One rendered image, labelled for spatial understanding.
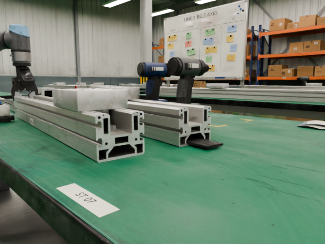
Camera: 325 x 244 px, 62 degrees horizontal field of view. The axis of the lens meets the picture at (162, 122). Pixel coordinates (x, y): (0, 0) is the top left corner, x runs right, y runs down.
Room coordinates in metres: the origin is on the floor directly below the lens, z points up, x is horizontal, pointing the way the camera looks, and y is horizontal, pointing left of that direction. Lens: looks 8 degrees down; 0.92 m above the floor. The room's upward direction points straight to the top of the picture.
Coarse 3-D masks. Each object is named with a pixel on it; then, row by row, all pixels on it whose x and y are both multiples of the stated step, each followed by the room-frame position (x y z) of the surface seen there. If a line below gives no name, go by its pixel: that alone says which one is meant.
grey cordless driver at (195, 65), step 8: (168, 64) 0.88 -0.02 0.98; (176, 64) 0.85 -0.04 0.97; (184, 64) 0.86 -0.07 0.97; (192, 64) 0.89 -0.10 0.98; (200, 64) 0.91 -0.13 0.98; (168, 72) 0.88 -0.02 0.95; (176, 72) 0.86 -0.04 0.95; (184, 72) 0.87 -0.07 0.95; (192, 72) 0.89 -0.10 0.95; (200, 72) 0.93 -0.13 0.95; (184, 80) 0.88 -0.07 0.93; (192, 80) 0.91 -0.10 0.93; (184, 88) 0.88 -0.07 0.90; (184, 96) 0.88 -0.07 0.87; (192, 104) 0.90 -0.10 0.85; (200, 104) 0.92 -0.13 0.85
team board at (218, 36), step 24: (240, 0) 3.65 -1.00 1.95; (168, 24) 4.59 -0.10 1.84; (192, 24) 4.22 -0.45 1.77; (216, 24) 3.92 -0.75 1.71; (240, 24) 3.64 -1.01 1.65; (168, 48) 4.59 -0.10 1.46; (192, 48) 4.21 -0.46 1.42; (216, 48) 3.91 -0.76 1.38; (240, 48) 3.63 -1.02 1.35; (216, 72) 3.90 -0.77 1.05; (240, 72) 3.62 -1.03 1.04
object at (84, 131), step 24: (24, 96) 1.05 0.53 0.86; (24, 120) 0.95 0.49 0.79; (48, 120) 0.70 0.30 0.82; (72, 120) 0.56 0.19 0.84; (96, 120) 0.46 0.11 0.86; (120, 120) 0.54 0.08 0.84; (72, 144) 0.56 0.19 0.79; (96, 144) 0.47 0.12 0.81; (120, 144) 0.49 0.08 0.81; (144, 144) 0.52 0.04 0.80
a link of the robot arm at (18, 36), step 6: (12, 24) 1.15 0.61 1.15; (18, 24) 1.15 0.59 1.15; (12, 30) 1.14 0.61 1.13; (18, 30) 1.14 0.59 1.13; (24, 30) 1.16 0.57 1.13; (6, 36) 1.15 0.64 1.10; (12, 36) 1.14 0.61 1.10; (18, 36) 1.14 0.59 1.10; (24, 36) 1.16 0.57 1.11; (6, 42) 1.15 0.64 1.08; (12, 42) 1.14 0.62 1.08; (18, 42) 1.14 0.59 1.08; (24, 42) 1.15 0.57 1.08; (12, 48) 1.15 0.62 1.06; (18, 48) 1.14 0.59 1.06; (24, 48) 1.15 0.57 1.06
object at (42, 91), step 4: (40, 88) 2.07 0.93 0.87; (44, 88) 2.05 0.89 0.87; (48, 88) 2.06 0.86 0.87; (52, 88) 2.08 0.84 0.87; (40, 92) 2.08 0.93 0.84; (44, 92) 2.07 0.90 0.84; (48, 92) 2.08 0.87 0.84; (52, 92) 2.08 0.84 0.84; (48, 96) 2.09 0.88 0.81; (52, 96) 2.08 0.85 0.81
